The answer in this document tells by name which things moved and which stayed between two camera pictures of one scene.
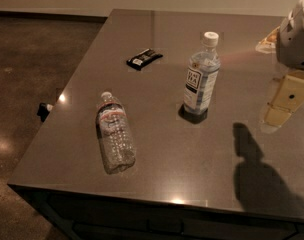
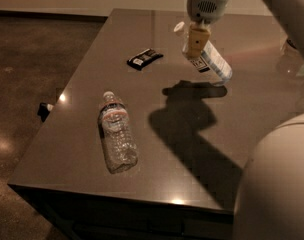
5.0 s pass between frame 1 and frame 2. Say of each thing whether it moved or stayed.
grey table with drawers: stayed
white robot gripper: moved
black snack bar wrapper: stayed
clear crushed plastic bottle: stayed
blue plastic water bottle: moved
